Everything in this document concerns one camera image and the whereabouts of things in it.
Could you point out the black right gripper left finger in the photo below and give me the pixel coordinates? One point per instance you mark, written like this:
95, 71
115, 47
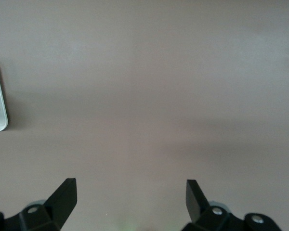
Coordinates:
55, 209

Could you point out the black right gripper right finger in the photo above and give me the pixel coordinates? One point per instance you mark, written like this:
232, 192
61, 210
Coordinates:
202, 214

